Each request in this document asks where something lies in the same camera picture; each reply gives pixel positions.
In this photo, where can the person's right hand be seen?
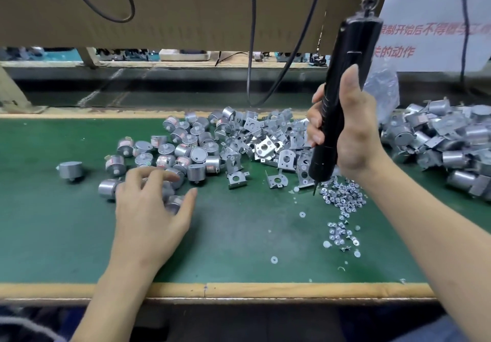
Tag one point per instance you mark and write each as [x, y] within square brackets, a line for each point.
[357, 131]

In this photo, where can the person's left hand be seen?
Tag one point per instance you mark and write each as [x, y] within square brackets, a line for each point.
[146, 227]

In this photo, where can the pile of silver motors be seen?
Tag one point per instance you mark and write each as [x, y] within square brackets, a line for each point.
[153, 154]

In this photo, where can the black electric screwdriver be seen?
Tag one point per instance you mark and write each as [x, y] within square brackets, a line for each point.
[349, 54]

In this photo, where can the pile of assembled motors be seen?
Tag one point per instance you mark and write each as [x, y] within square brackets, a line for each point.
[449, 138]

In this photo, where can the pile of metal brackets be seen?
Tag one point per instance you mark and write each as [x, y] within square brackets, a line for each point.
[261, 134]

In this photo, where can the person's left forearm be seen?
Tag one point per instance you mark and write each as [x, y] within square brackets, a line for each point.
[111, 307]

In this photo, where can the person's right forearm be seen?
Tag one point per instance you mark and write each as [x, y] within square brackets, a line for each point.
[437, 257]

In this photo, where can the small clear plastic bag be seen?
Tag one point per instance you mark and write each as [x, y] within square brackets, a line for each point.
[383, 85]

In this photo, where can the scatter of small silver screws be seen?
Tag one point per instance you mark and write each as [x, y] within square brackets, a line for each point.
[341, 200]

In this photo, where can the green bench mat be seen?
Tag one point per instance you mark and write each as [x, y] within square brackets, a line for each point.
[31, 246]

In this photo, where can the white paper sign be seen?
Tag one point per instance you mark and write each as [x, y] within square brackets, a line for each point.
[445, 23]

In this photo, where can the brown back panel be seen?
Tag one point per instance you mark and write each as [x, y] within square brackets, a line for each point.
[169, 12]

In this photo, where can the grey blue trousers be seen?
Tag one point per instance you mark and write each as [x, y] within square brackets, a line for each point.
[441, 330]

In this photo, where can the slanted wooden post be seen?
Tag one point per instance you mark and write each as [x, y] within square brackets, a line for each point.
[15, 92]

